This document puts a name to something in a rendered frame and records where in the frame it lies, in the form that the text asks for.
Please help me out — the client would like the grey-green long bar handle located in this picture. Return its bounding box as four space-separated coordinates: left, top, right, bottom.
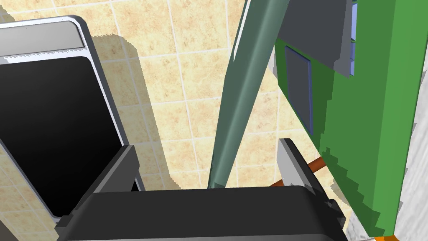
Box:
207 0 291 190

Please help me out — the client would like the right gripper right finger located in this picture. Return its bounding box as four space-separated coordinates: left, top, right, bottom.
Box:
277 137 336 203

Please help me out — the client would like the black appliance with silver frame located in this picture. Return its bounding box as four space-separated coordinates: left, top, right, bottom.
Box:
0 15 146 224

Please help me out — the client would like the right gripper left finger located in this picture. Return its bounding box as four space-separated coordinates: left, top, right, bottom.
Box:
71 144 140 212

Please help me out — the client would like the green cabinet with grey panels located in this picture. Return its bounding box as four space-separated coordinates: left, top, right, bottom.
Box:
272 0 428 238

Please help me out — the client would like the orange-brown rod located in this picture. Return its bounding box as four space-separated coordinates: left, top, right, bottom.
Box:
270 156 327 188

